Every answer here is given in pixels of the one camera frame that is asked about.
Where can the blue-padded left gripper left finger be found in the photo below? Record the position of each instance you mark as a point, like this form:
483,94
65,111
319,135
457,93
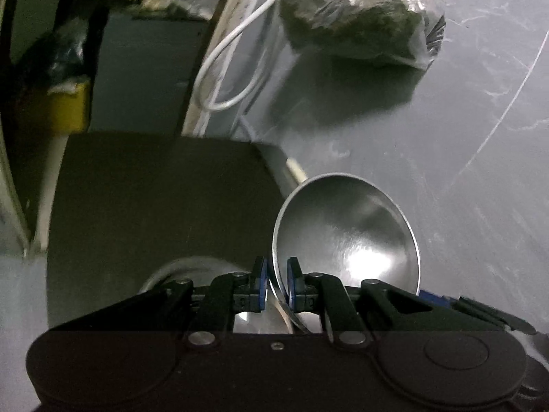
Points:
258,281

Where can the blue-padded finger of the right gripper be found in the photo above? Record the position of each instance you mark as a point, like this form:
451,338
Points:
465,314

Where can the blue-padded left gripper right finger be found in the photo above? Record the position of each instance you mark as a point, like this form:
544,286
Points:
296,285

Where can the steel bowl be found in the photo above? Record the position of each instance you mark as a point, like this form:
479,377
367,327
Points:
340,224

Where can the lower steel plate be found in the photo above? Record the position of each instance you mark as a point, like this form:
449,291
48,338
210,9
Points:
200,269

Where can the dark cabinet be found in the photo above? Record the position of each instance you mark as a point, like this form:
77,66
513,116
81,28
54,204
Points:
145,69

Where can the yellow bin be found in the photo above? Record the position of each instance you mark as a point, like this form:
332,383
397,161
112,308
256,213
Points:
67,107

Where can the clear plastic bag of greens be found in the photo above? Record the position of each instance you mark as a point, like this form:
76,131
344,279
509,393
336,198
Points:
407,32

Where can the black garbage bag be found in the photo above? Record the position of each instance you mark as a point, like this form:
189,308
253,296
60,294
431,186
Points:
68,61

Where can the knife with cream handle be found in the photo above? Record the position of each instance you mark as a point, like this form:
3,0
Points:
287,173

